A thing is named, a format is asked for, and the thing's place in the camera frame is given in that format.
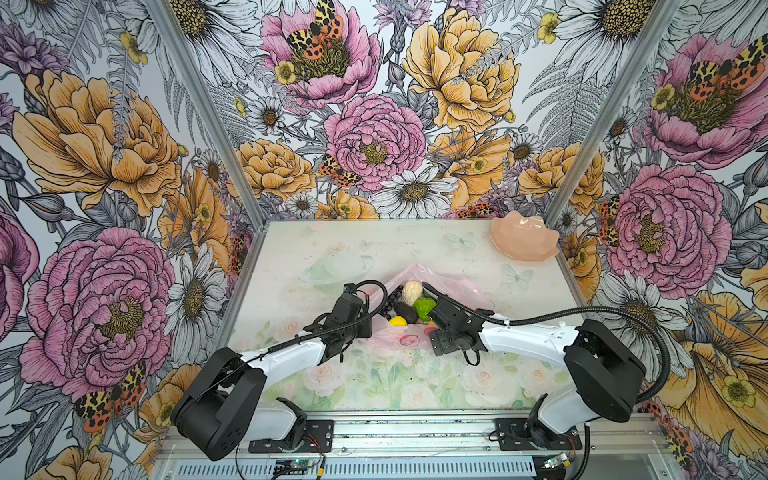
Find pink plastic bag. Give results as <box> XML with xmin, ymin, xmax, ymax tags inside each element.
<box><xmin>364</xmin><ymin>264</ymin><xmax>492</xmax><ymax>351</ymax></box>

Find pink scalloped bowl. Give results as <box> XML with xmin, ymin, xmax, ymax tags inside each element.
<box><xmin>490</xmin><ymin>211</ymin><xmax>560</xmax><ymax>262</ymax></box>

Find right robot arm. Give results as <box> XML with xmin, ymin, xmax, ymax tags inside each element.
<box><xmin>427</xmin><ymin>298</ymin><xmax>646</xmax><ymax>449</ymax></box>

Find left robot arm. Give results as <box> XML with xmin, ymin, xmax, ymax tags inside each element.
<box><xmin>171</xmin><ymin>280</ymin><xmax>388</xmax><ymax>461</ymax></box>

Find green fake fruit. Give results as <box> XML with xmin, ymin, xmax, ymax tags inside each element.
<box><xmin>413</xmin><ymin>296</ymin><xmax>437</xmax><ymax>323</ymax></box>

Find dark fake grapes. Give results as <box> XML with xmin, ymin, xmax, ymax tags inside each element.
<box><xmin>382</xmin><ymin>286</ymin><xmax>419</xmax><ymax>325</ymax></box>

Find yellow fake lemon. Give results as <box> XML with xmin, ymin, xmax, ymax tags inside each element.
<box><xmin>389</xmin><ymin>316</ymin><xmax>408</xmax><ymax>327</ymax></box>

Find beige fake fruit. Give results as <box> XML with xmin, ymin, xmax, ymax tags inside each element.
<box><xmin>402</xmin><ymin>280</ymin><xmax>424</xmax><ymax>306</ymax></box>

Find green circuit board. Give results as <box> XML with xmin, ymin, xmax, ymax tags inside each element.
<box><xmin>272</xmin><ymin>459</ymin><xmax>314</xmax><ymax>479</ymax></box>

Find left black corrugated cable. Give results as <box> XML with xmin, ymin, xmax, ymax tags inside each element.
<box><xmin>179</xmin><ymin>279</ymin><xmax>390</xmax><ymax>415</ymax></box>

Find black corrugated cable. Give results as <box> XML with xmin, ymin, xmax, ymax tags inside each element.
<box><xmin>179</xmin><ymin>279</ymin><xmax>390</xmax><ymax>415</ymax></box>
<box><xmin>422</xmin><ymin>281</ymin><xmax>672</xmax><ymax>480</ymax></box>

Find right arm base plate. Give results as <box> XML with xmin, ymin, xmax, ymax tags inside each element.
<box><xmin>488</xmin><ymin>417</ymin><xmax>583</xmax><ymax>452</ymax></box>

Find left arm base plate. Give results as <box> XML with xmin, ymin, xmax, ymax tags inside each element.
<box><xmin>247</xmin><ymin>419</ymin><xmax>335</xmax><ymax>454</ymax></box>

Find right black corrugated cable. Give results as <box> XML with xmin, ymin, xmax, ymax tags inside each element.
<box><xmin>422</xmin><ymin>281</ymin><xmax>672</xmax><ymax>480</ymax></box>

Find white perforated cable duct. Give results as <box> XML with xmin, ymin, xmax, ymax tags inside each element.
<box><xmin>166</xmin><ymin>456</ymin><xmax>536</xmax><ymax>479</ymax></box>

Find aluminium front rail frame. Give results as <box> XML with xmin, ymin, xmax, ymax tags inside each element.
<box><xmin>152</xmin><ymin>410</ymin><xmax>684</xmax><ymax>479</ymax></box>

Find left aluminium corner post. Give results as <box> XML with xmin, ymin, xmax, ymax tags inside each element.
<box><xmin>147</xmin><ymin>1</ymin><xmax>268</xmax><ymax>233</ymax></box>

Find aluminium corner post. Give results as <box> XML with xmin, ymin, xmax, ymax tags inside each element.
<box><xmin>544</xmin><ymin>1</ymin><xmax>680</xmax><ymax>227</ymax></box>
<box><xmin>147</xmin><ymin>1</ymin><xmax>268</xmax><ymax>233</ymax></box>

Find right aluminium corner post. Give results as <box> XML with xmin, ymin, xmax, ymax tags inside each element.
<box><xmin>544</xmin><ymin>1</ymin><xmax>680</xmax><ymax>227</ymax></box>

